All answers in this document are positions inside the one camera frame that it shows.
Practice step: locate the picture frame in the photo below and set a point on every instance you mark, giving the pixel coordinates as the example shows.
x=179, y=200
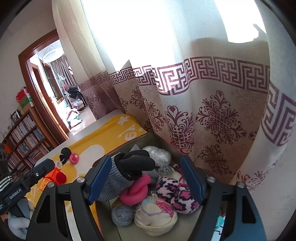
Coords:
x=15, y=115

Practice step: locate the pink knotted foam tube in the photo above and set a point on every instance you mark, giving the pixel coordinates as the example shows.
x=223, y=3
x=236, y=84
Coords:
x=135, y=197

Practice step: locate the pink leopard plush earmuffs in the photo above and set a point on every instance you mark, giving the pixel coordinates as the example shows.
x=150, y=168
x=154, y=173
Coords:
x=171, y=187

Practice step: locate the wooden bookshelf with books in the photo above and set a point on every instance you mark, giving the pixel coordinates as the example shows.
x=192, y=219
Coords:
x=25, y=136

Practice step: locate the dark orange rubber cube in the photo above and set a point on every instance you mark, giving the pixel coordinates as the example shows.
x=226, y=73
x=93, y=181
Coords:
x=52, y=175

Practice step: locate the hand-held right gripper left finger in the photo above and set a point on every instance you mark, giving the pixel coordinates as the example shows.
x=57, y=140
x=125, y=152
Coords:
x=99, y=183

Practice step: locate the grey knit glove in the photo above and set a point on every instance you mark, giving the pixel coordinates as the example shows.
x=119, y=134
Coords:
x=115, y=187

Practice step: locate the clear plastic bag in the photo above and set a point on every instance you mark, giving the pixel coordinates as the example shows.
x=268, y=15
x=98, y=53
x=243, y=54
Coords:
x=157, y=155

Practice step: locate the red pompom ball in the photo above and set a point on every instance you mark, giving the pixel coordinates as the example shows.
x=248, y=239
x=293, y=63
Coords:
x=61, y=178

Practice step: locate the red tin box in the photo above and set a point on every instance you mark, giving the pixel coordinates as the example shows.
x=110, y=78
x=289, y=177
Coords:
x=150, y=138

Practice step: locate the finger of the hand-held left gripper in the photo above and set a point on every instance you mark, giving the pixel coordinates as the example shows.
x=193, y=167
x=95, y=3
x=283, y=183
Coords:
x=42, y=170

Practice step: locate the cream knit hat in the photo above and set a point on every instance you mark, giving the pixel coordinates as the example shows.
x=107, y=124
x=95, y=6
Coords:
x=155, y=220

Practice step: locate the light orange rubber cube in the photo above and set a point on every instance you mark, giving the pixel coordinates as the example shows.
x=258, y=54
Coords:
x=44, y=185

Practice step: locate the yellow white towel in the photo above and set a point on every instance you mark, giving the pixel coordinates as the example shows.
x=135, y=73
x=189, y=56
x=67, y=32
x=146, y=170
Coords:
x=92, y=148

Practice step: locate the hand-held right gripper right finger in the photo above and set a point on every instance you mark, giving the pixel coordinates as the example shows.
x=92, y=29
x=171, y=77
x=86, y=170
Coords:
x=193, y=183

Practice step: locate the patterned beige curtain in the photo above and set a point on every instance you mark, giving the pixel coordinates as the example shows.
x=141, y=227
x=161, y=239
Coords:
x=208, y=115

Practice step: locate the person's left hand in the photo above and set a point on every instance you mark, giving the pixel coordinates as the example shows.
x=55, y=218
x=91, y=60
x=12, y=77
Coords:
x=19, y=227

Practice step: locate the black fleece glove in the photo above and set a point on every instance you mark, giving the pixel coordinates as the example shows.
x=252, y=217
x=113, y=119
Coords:
x=134, y=162

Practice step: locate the white ceiling lamp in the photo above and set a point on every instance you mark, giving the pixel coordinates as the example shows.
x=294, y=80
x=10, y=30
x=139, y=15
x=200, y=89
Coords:
x=53, y=54

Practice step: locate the pink foam hair roller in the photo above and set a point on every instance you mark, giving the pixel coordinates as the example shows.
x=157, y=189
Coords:
x=74, y=159

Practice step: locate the teal white packet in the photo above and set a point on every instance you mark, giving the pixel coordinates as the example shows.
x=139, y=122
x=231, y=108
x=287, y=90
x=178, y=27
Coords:
x=220, y=228

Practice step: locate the dark jacket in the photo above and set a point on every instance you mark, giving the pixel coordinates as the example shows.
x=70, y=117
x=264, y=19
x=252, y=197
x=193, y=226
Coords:
x=72, y=91

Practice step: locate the pink white bag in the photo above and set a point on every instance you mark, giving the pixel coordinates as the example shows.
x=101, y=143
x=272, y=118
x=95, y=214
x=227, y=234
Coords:
x=74, y=115

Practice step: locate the brown wooden door frame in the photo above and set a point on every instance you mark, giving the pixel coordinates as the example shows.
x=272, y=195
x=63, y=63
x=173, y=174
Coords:
x=26, y=64

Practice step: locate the green box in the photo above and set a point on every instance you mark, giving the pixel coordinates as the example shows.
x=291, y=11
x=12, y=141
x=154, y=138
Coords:
x=25, y=99

